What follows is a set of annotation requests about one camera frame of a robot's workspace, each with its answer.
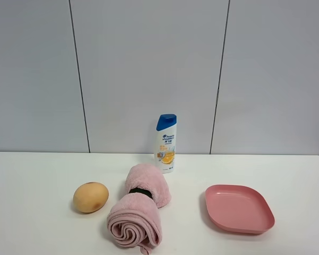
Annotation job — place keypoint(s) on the yellow orange mango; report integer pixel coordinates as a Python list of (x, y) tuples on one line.
[(90, 197)]

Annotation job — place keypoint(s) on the white blue shampoo bottle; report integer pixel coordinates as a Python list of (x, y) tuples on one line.
[(165, 142)]

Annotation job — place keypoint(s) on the black band on towel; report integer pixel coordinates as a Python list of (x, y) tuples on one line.
[(141, 191)]

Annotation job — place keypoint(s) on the rolled pink towel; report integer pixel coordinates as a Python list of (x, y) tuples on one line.
[(134, 220)]

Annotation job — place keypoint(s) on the pink plastic plate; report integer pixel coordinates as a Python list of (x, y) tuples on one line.
[(238, 209)]

